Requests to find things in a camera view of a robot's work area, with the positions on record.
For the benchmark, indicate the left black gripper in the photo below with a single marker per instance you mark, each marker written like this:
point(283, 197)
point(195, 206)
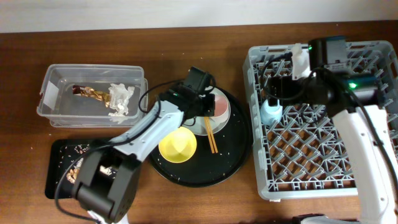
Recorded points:
point(208, 104)

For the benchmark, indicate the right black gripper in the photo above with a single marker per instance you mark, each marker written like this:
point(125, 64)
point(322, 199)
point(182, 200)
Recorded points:
point(273, 90)

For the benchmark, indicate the wooden chopstick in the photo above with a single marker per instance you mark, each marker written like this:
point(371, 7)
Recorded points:
point(209, 134)
point(214, 143)

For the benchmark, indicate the grey round plate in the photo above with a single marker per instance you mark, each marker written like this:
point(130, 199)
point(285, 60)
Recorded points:
point(197, 125)

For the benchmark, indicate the pink plastic cup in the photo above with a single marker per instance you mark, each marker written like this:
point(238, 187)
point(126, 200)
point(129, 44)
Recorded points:
point(221, 107)

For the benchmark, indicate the yellow plastic bowl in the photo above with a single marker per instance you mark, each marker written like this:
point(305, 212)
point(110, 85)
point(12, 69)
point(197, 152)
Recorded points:
point(178, 146)

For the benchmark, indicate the blue plastic cup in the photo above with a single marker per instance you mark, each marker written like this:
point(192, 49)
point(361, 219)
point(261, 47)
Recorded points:
point(269, 113)

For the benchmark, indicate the white napkin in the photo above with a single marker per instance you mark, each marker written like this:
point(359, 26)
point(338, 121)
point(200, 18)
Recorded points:
point(119, 101)

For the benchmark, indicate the gold brown snack wrapper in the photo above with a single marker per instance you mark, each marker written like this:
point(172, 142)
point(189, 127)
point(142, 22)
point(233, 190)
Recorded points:
point(87, 91)

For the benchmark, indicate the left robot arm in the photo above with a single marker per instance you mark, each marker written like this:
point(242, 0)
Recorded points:
point(107, 181)

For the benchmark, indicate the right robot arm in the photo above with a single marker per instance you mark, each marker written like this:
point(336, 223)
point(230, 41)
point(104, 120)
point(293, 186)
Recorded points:
point(355, 103)

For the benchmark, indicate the grey dishwasher rack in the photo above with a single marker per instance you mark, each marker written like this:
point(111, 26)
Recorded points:
point(302, 155)

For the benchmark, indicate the rice and nutshell waste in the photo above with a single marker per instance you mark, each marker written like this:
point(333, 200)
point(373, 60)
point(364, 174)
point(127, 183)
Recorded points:
point(72, 173)

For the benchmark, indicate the round black tray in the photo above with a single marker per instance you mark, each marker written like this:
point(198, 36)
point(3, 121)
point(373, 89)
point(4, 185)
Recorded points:
point(234, 143)

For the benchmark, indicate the clear plastic bin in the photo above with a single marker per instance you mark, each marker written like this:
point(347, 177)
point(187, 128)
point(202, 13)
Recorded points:
point(66, 110)

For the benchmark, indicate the black rectangular tray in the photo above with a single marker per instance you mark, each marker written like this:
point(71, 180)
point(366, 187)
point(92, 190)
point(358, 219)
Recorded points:
point(61, 156)

